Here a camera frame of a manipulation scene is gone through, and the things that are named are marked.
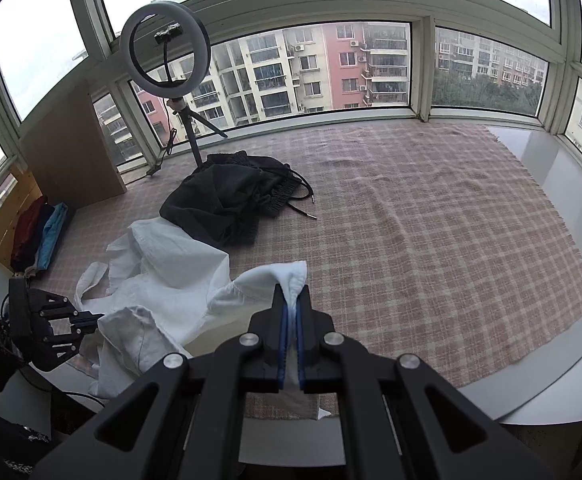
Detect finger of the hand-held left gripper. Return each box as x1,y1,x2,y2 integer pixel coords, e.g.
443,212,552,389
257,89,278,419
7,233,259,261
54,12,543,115
32,317,104,372
28,290,104,326

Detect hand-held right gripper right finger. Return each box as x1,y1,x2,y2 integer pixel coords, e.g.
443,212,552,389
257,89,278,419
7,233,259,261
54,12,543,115
296,285,556,480

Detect pine plank board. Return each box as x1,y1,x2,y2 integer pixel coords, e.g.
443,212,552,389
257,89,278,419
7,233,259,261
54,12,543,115
0,170,44,273

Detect small tripod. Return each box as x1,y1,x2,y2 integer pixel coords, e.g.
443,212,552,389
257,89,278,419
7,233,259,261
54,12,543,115
166,99,229,167

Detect black pants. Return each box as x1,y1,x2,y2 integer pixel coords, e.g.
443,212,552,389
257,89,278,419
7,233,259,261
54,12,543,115
159,150,316,250

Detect apartment buildings outside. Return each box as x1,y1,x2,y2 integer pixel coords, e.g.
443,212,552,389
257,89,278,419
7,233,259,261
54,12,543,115
93,0,582,161

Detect pink plaid blanket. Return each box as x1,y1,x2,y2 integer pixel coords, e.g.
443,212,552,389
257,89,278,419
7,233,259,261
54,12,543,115
36,122,582,421

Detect white shirt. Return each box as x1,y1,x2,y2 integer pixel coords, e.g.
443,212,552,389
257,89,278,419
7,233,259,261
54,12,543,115
74,217,332,421

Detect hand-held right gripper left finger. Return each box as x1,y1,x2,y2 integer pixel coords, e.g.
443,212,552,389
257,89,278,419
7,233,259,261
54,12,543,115
31,282,292,480

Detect red folded garment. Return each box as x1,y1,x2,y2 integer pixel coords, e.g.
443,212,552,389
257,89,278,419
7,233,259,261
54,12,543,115
11,195,49,266

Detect stack of folded clothes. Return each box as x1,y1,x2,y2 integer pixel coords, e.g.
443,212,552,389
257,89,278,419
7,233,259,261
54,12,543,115
12,202,56,273

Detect window frame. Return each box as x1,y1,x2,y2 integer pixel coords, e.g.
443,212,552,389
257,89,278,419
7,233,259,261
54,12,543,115
0,0,582,221

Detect large grey wooden board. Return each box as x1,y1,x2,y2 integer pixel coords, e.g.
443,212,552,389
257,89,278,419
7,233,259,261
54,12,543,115
19,80,128,211

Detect person's black jacket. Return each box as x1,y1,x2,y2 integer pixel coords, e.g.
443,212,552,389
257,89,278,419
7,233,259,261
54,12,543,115
0,400,106,480

